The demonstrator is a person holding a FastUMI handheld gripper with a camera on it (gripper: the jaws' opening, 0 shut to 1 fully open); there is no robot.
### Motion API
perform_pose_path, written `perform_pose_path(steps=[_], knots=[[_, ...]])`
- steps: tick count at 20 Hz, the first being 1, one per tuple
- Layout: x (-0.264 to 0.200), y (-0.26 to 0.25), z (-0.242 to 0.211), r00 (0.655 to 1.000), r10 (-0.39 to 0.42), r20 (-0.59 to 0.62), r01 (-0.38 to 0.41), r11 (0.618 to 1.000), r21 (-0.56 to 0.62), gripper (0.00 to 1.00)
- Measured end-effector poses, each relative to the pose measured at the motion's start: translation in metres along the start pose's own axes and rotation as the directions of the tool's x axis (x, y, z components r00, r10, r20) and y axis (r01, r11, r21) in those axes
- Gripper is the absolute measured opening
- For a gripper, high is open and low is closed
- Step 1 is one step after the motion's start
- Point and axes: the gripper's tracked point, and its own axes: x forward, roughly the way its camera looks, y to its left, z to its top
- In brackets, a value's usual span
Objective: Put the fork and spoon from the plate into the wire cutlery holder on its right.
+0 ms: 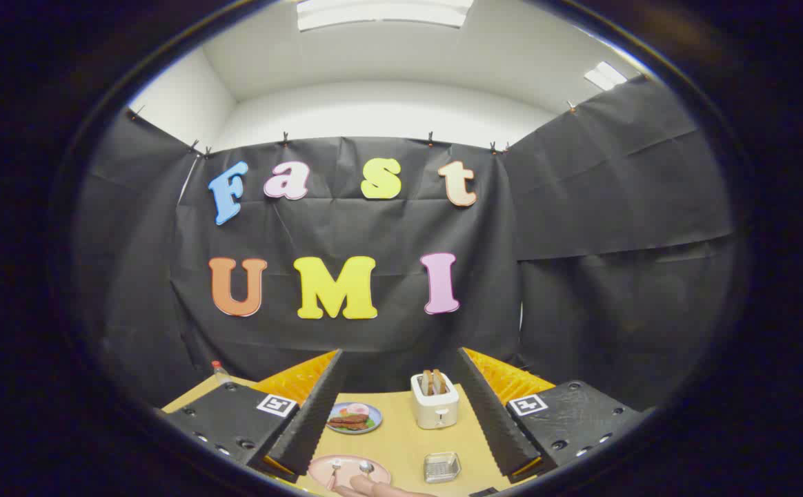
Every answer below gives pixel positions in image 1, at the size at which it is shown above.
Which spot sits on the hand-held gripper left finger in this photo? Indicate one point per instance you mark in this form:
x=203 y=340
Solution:
x=312 y=421

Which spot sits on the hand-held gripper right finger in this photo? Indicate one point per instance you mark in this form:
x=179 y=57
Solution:
x=491 y=421

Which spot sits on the brown meat strip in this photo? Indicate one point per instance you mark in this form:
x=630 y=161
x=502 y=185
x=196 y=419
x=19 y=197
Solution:
x=348 y=426
x=350 y=417

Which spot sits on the pink plate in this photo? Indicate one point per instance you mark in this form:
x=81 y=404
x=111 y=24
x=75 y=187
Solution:
x=319 y=469

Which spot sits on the pink ham slice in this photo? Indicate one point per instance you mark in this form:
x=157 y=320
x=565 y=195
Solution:
x=361 y=409

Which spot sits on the white toaster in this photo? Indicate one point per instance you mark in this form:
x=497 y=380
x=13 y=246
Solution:
x=436 y=411

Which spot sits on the blue plate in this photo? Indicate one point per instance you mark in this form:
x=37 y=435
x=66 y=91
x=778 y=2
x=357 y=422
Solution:
x=376 y=420

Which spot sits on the toast bread slice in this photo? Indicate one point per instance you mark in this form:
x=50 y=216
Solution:
x=427 y=383
x=439 y=381

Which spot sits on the clear plastic water bottle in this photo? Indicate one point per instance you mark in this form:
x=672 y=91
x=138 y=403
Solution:
x=221 y=375

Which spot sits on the black backdrop cloth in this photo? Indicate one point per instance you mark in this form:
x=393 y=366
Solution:
x=346 y=228

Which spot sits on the small ceiling light panel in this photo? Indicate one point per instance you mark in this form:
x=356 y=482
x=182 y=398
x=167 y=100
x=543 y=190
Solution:
x=605 y=76

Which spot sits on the large ceiling light panel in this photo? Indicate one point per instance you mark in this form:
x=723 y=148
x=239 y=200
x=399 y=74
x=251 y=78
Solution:
x=381 y=14

